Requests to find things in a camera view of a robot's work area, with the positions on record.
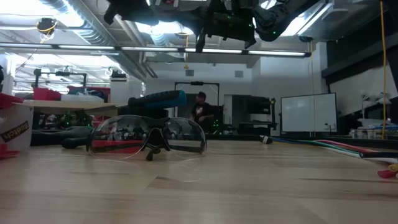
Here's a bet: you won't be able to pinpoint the yellow extension cord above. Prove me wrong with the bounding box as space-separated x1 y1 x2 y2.
379 0 389 140

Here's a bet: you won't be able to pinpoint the white flat box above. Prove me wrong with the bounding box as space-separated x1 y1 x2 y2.
60 94 105 103

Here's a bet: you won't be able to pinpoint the clear safety glasses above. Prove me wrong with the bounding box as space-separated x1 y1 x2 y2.
86 114 208 162

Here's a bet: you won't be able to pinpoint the green wire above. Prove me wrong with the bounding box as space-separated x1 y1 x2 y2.
279 139 363 156

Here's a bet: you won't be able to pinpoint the long fluorescent light fixture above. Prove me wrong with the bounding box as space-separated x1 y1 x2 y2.
0 42 312 59

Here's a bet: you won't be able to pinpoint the black shelf cabinet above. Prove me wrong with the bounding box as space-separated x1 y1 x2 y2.
231 95 278 135

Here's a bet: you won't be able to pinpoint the white whiteboard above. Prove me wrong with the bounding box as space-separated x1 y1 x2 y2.
280 92 338 134

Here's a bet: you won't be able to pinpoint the yellow black cord reel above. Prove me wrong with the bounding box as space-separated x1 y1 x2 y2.
36 17 59 40

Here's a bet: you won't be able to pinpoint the multicoloured wire bundle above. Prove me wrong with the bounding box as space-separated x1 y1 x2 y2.
313 139 398 180

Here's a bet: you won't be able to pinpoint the blue black handled screwdriver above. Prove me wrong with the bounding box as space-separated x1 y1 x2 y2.
127 90 188 110

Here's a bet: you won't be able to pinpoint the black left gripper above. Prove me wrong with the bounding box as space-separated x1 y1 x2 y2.
104 0 160 26

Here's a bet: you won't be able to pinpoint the black camera gantry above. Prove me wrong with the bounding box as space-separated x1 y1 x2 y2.
174 80 221 108
32 68 89 90

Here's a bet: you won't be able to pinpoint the bundle of coloured cables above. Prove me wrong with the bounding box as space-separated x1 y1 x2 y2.
271 137 398 159

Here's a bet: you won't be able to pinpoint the clear plastic storage container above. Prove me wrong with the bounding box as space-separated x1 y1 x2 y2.
109 77 131 104

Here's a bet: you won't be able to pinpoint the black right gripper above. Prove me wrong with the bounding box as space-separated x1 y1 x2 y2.
161 0 259 53

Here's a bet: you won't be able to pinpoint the small red bin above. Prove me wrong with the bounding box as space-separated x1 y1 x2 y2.
33 88 64 101

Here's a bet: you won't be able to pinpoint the grey black work glove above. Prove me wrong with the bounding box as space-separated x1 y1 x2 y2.
30 125 94 150

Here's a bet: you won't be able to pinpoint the multicoloured ribbon cable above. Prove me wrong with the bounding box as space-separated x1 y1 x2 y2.
323 147 398 164

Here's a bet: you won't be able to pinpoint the white bucket with label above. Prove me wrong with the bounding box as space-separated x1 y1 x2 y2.
0 92 35 161

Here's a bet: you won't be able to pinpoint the small red black tool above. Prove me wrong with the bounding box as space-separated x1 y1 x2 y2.
91 139 146 155

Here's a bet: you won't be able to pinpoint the person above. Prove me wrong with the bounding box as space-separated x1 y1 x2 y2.
190 91 216 125

